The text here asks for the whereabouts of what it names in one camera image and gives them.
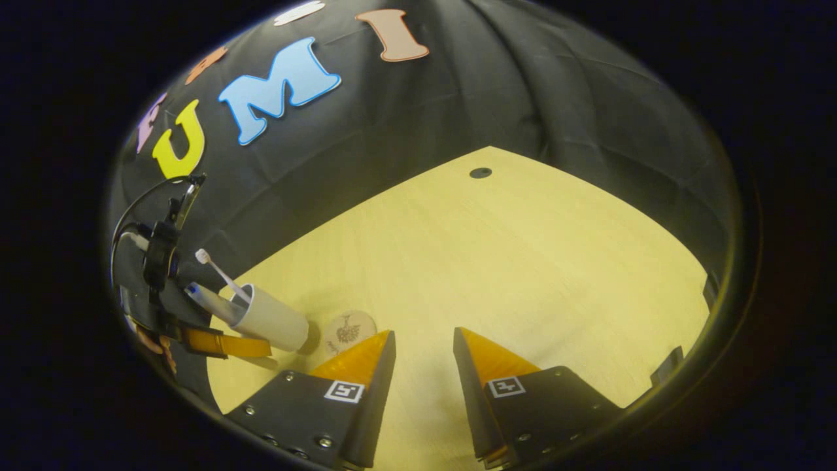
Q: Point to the round black desk grommet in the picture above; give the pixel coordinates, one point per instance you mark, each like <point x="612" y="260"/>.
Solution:
<point x="480" y="173"/>

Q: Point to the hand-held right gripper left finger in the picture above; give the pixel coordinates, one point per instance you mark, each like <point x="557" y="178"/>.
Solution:
<point x="376" y="399"/>

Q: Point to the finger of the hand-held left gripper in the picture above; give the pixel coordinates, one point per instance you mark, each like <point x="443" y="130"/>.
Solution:
<point x="229" y="345"/>

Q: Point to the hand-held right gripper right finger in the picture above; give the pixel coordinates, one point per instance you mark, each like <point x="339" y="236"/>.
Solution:
<point x="472" y="399"/>

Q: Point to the pale pink toothbrush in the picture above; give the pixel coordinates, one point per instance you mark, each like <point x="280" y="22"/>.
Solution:
<point x="222" y="275"/>

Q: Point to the light wooden desktop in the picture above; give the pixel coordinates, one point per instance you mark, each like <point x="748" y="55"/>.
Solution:
<point x="523" y="261"/>

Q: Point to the black backdrop cloth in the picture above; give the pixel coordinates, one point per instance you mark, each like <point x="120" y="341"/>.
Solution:
<point x="458" y="98"/>

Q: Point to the white toothpaste tube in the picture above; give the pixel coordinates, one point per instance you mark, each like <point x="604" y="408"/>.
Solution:
<point x="209" y="302"/>

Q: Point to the round cork coaster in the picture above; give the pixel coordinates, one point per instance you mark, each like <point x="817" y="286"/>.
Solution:
<point x="350" y="332"/>

